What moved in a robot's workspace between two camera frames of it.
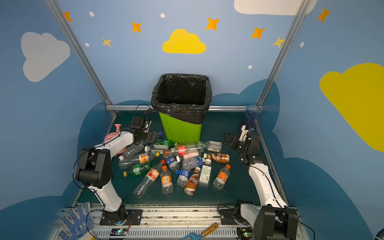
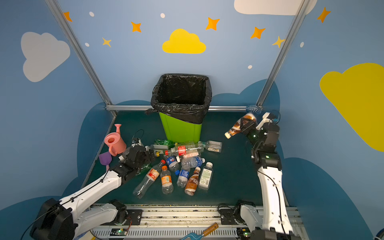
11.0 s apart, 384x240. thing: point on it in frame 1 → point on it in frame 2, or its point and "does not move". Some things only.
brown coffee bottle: (222, 157) → (236, 127)
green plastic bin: (178, 131) does not move
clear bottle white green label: (148, 148) does not move
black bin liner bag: (184, 97) does not move
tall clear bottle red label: (152, 174) does not move
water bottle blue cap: (184, 174) does not move
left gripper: (148, 136) → (142, 154)
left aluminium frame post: (59, 16) does not move
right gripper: (235, 142) → (248, 128)
